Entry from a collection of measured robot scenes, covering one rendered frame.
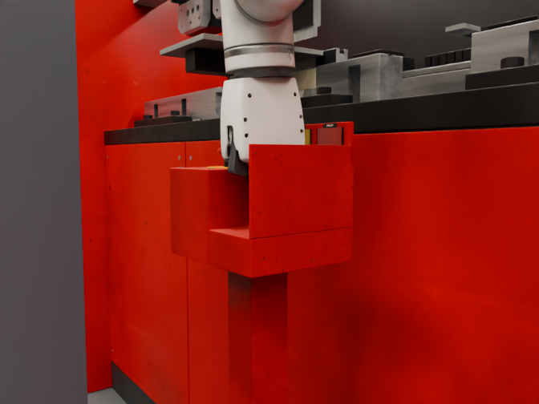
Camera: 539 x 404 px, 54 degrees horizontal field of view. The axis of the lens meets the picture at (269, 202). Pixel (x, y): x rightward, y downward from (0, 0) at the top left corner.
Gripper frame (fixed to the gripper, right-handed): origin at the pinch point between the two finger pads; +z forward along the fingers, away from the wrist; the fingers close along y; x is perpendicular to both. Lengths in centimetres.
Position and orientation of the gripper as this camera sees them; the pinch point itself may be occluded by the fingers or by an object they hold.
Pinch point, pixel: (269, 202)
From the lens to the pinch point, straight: 65.6
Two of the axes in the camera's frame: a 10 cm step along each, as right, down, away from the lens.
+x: 6.0, 0.7, -8.0
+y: -8.0, 1.4, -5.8
